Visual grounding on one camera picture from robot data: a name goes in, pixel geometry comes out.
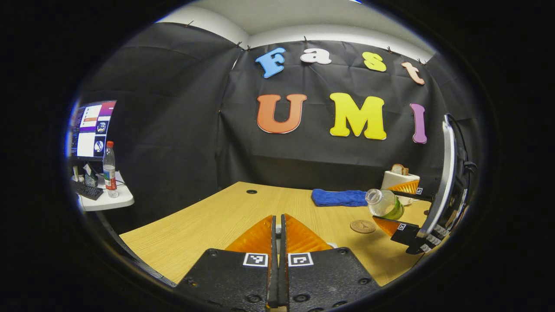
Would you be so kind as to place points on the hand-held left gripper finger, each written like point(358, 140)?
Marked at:
point(283, 268)
point(273, 268)

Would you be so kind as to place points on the computer monitor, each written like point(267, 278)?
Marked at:
point(93, 130)

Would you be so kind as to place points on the round brown coaster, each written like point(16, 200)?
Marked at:
point(363, 226)

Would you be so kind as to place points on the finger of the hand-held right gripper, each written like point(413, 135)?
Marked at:
point(412, 195)
point(409, 234)

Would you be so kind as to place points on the blue towel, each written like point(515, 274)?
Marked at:
point(338, 198)

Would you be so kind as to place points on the black keyboard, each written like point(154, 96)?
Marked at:
point(86, 190)

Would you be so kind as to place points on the clear plastic water bottle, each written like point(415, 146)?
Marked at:
point(385, 204)

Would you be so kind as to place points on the white side table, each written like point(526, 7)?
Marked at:
point(117, 201)

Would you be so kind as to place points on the cream toaster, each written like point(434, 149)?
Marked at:
point(396, 180)

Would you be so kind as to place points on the bread slice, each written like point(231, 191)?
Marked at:
point(399, 169)

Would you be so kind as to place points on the red-capped plastic bottle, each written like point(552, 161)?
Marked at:
point(110, 171)

